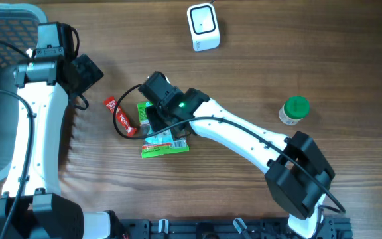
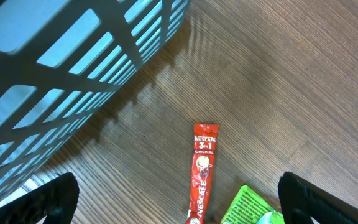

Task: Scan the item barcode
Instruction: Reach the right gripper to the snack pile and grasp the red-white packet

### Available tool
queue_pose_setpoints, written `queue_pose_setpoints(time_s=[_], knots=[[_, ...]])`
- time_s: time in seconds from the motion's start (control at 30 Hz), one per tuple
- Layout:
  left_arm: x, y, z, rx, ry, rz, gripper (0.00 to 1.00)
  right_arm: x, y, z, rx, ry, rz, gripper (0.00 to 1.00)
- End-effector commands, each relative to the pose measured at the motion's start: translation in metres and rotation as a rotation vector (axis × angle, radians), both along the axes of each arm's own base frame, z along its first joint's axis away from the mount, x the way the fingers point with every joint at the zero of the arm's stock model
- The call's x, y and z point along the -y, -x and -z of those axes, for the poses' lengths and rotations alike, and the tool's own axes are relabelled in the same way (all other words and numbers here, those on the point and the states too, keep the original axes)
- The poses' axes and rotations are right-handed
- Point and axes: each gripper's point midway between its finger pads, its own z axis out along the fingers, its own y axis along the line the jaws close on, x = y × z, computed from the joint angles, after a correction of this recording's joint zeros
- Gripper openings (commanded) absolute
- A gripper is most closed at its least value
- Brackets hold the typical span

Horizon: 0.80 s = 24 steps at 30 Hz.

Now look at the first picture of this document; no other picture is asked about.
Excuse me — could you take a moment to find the green lid jar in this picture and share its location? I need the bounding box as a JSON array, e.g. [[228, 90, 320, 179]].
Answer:
[[279, 96, 310, 125]]

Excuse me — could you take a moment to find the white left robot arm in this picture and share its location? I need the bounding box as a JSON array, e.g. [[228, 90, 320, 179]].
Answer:
[[0, 54, 112, 238]]

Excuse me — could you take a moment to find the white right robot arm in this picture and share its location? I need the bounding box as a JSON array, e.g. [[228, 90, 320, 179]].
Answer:
[[138, 72, 335, 238]]

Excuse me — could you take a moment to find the white barcode scanner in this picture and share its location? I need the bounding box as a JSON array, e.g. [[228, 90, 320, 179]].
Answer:
[[187, 3, 220, 52]]

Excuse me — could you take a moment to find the light blue snack packet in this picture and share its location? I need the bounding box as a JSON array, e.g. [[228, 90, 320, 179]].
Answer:
[[143, 102, 173, 145]]

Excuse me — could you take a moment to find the green snack bag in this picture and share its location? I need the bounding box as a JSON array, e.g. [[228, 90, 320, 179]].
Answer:
[[137, 102, 190, 159]]

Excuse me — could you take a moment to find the red Nescafe coffee stick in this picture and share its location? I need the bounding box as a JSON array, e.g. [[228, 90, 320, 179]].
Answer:
[[104, 96, 137, 137]]

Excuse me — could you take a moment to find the grey plastic basket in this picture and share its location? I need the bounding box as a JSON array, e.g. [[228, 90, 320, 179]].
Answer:
[[0, 3, 47, 181]]

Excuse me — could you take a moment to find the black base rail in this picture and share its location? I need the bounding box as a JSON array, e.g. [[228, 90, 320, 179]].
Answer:
[[120, 216, 353, 239]]

